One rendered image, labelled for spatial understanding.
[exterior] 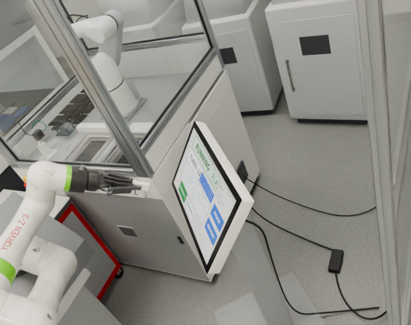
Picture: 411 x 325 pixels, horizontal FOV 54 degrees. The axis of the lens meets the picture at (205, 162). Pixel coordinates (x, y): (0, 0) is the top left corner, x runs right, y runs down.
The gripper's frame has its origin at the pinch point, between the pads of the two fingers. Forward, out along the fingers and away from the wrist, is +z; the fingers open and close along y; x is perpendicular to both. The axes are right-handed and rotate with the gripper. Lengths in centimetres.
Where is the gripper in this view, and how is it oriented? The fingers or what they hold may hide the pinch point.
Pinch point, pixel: (140, 186)
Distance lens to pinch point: 156.0
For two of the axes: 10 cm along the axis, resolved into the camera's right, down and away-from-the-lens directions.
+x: -3.2, 8.3, 4.5
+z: 9.0, 1.3, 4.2
